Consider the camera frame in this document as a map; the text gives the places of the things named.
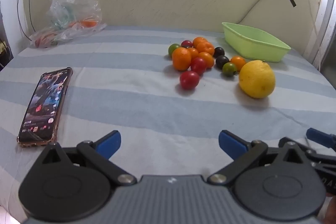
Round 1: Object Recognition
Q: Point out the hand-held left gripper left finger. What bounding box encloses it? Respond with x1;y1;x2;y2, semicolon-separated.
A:
39;131;137;186

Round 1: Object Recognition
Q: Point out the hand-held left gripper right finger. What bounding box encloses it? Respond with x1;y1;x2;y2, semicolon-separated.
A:
207;130;311;186

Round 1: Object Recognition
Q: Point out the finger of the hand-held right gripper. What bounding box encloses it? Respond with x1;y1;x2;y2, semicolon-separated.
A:
306;128;336;153
279;137;336;174

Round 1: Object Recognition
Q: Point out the large yellow lemon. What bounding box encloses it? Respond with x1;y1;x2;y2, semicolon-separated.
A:
238;60;276;99

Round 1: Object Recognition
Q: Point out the green plastic basket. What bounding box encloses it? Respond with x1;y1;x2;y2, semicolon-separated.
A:
221;22;292;63

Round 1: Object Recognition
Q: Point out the large mandarin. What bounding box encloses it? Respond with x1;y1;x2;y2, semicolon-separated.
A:
172;47;192;71

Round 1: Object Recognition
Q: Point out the striped bed sheet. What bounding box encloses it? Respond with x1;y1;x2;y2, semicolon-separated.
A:
0;25;336;224

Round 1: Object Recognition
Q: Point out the smartphone with clear case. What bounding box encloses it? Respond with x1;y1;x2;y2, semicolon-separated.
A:
17;67;73;148

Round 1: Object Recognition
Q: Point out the bright green tomato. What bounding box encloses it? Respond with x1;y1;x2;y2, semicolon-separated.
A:
168;43;181;56

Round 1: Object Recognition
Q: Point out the clear plastic bag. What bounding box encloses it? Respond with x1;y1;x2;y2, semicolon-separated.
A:
29;0;108;48

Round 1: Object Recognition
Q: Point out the white window frame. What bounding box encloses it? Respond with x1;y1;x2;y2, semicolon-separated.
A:
304;0;336;72

